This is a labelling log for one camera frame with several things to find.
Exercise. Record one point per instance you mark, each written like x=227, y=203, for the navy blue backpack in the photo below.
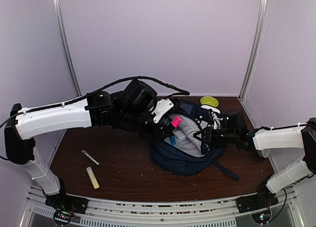
x=190, y=156

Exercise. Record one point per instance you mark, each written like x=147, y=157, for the aluminium front rail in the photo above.
x=222, y=212

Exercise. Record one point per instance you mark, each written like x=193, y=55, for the yellow highlighter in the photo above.
x=92, y=178

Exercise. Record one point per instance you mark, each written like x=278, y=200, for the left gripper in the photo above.
x=156, y=135

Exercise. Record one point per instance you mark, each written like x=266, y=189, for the left aluminium post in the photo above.
x=65, y=46

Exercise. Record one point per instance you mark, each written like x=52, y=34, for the aluminium post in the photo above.
x=65, y=46
x=259, y=31

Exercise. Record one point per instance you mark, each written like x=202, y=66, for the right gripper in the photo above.
x=209, y=138

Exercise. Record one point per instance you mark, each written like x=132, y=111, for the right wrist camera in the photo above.
x=217, y=118

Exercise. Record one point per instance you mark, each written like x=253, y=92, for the blue highlighter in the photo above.
x=173, y=140

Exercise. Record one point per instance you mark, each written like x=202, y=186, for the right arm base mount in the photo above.
x=255, y=202

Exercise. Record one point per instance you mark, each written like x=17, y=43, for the white charger cube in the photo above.
x=179, y=135

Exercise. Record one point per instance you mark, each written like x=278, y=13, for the right aluminium post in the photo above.
x=259, y=31

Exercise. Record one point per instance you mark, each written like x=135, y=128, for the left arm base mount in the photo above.
x=68, y=203

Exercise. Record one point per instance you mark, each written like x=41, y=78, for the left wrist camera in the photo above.
x=163, y=106

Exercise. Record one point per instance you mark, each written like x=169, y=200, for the pink highlighter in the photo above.
x=176, y=121

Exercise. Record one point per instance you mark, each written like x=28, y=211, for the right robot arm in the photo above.
x=263, y=140

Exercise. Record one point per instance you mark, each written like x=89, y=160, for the green bowl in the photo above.
x=210, y=101

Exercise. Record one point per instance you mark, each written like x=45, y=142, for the silver grey marker pen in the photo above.
x=91, y=158

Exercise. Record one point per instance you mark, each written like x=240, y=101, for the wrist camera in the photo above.
x=217, y=118
x=163, y=106

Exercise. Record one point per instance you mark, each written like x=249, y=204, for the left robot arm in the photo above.
x=134, y=109

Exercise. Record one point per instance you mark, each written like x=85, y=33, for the grey white bowl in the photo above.
x=264, y=153

